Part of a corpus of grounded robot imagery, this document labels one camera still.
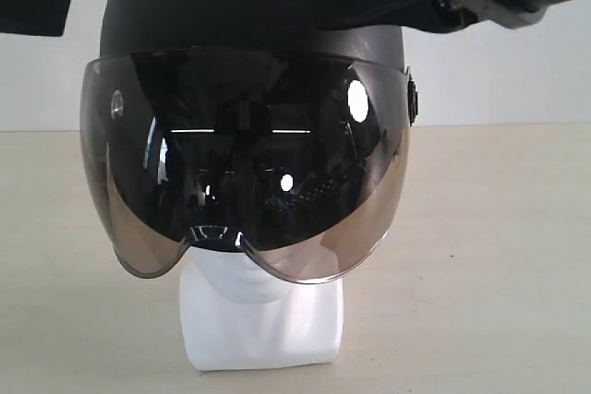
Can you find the black helmet with visor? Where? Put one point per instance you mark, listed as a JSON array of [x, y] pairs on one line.
[[241, 127]]

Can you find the white mannequin head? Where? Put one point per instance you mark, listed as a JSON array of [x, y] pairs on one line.
[[236, 316]]

